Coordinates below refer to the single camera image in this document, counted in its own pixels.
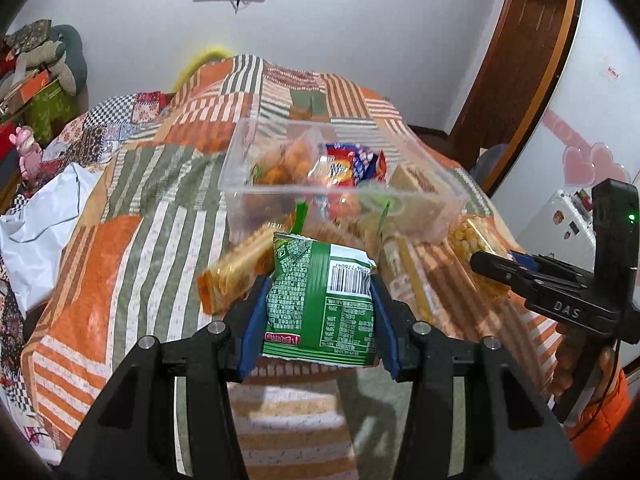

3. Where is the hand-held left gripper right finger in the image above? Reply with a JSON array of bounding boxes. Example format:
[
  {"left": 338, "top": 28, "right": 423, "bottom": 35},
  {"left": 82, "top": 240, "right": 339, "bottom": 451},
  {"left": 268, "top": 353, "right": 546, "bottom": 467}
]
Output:
[{"left": 367, "top": 272, "right": 584, "bottom": 480}]

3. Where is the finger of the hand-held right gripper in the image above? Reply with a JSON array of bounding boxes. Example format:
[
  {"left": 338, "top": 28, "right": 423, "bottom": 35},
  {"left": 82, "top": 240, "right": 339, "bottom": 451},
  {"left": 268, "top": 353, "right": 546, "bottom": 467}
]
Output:
[
  {"left": 506, "top": 251, "right": 592, "bottom": 284},
  {"left": 469, "top": 251, "right": 542, "bottom": 297}
]

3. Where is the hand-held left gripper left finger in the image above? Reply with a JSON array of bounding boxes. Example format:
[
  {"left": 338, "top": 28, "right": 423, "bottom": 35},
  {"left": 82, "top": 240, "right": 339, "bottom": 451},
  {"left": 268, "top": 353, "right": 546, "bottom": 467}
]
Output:
[{"left": 52, "top": 275, "right": 274, "bottom": 480}]

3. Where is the yellow puff snack packet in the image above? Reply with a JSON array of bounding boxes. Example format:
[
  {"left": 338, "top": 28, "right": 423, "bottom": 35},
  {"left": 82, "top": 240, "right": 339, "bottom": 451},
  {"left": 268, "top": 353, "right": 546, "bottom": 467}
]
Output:
[{"left": 447, "top": 215, "right": 516, "bottom": 302}]

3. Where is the green snack packet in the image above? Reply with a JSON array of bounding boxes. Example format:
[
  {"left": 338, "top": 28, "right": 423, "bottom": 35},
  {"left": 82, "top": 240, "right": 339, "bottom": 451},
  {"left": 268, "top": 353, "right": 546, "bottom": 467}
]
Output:
[{"left": 260, "top": 231, "right": 379, "bottom": 367}]

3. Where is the green jelly cup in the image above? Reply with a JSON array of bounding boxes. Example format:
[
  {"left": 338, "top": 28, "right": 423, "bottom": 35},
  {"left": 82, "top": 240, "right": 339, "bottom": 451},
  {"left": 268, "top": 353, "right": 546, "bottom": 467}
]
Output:
[{"left": 360, "top": 192, "right": 406, "bottom": 222}]

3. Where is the beige cake packet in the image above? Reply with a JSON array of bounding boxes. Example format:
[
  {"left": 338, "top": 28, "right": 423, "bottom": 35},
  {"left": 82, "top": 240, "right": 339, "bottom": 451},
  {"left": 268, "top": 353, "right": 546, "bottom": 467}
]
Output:
[{"left": 387, "top": 164, "right": 451, "bottom": 231}]

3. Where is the clear plastic container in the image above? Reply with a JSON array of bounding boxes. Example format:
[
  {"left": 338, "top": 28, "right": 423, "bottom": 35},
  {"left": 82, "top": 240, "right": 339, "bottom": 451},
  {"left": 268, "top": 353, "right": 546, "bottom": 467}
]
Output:
[{"left": 218, "top": 116, "right": 469, "bottom": 247}]

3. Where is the red snack packet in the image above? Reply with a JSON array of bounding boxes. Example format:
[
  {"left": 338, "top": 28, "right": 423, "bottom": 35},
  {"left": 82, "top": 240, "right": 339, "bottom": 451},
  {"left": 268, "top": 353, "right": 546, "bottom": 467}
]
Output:
[{"left": 320, "top": 141, "right": 389, "bottom": 189}]

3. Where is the orange puff snack packet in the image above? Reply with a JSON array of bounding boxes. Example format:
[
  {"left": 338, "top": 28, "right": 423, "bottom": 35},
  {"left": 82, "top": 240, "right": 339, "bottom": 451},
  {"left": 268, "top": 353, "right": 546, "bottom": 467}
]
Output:
[{"left": 250, "top": 135, "right": 321, "bottom": 196}]

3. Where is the person's right forearm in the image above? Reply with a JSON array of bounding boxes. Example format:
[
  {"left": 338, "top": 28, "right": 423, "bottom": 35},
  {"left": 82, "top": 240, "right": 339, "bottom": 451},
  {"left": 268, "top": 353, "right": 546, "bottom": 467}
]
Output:
[{"left": 570, "top": 367, "right": 634, "bottom": 468}]

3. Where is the person's right hand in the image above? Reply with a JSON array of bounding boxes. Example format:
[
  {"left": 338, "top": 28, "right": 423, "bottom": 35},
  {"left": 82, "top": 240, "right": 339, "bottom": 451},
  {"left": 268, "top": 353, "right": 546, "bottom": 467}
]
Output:
[{"left": 554, "top": 322, "right": 582, "bottom": 407}]

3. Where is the white appliance with stickers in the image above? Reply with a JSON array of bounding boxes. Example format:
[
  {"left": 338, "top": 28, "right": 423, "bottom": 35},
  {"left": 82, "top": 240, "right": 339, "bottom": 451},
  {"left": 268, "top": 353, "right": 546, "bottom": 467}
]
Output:
[{"left": 516, "top": 187, "right": 601, "bottom": 262}]

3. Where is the long clear biscuit packet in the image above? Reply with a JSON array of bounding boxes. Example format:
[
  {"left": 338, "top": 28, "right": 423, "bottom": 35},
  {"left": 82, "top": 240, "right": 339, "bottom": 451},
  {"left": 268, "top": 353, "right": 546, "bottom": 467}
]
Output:
[{"left": 379, "top": 235, "right": 437, "bottom": 326}]

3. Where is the orange biscuit packet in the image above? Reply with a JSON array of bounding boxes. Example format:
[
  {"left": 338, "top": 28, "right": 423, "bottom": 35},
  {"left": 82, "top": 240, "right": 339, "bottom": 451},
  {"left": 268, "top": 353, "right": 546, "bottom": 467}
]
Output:
[{"left": 196, "top": 222, "right": 275, "bottom": 315}]

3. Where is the cracker packet with green ends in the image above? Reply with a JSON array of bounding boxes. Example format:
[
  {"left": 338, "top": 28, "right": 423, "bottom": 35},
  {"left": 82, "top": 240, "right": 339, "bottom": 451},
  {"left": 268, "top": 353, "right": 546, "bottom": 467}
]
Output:
[{"left": 287, "top": 201, "right": 394, "bottom": 256}]

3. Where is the grey rounded object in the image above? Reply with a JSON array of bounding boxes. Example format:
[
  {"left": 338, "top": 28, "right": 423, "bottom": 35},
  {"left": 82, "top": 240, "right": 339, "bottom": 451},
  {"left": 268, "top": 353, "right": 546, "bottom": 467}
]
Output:
[{"left": 470, "top": 144, "right": 512, "bottom": 192}]

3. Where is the striped patchwork quilt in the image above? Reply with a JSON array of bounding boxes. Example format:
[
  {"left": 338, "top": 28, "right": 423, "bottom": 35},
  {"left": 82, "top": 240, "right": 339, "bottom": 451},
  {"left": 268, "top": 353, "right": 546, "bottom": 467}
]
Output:
[{"left": 20, "top": 54, "right": 592, "bottom": 480}]

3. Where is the white plastic bag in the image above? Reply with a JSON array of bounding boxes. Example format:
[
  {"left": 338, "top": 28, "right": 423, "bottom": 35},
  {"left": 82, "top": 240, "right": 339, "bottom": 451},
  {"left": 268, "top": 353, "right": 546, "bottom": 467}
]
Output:
[{"left": 0, "top": 162, "right": 109, "bottom": 311}]

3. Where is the checked floral bedsheet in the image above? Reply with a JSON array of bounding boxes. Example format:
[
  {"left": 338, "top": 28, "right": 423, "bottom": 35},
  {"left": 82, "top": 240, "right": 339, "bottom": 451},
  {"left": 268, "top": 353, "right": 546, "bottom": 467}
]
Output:
[{"left": 29, "top": 91, "right": 169, "bottom": 172}]

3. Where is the pink plush toy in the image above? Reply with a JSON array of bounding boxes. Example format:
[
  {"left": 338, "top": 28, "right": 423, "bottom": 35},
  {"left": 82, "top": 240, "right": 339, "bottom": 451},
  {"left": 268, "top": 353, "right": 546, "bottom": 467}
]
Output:
[{"left": 12, "top": 126, "right": 44, "bottom": 182}]

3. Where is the green patterned box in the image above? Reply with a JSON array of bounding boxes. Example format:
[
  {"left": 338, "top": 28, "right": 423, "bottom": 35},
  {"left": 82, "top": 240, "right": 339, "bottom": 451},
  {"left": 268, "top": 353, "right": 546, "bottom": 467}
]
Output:
[{"left": 25, "top": 82, "right": 77, "bottom": 137}]

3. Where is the red box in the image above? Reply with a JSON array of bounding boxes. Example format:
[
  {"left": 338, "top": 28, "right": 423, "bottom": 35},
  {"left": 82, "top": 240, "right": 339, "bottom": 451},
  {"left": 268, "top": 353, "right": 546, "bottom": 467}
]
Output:
[{"left": 0, "top": 124, "right": 21, "bottom": 162}]

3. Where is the orange cardboard box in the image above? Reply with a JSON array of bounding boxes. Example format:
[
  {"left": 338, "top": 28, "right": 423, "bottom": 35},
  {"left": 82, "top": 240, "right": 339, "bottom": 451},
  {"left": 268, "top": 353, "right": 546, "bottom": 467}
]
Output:
[{"left": 0, "top": 70, "right": 54, "bottom": 112}]

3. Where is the floral cloth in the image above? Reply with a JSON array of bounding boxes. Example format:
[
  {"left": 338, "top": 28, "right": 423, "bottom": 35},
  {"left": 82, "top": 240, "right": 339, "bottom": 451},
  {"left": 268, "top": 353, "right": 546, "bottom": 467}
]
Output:
[{"left": 2, "top": 19, "right": 54, "bottom": 54}]

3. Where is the pink wall sticker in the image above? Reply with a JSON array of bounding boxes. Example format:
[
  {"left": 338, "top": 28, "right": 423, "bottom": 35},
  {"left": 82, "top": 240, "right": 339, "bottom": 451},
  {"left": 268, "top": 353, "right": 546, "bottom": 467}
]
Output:
[{"left": 542, "top": 110, "right": 632, "bottom": 187}]

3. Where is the wooden door frame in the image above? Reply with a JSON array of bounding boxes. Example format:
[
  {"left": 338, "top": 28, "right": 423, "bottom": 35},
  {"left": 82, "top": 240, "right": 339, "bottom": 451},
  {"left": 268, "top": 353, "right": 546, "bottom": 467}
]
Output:
[{"left": 449, "top": 0, "right": 587, "bottom": 197}]

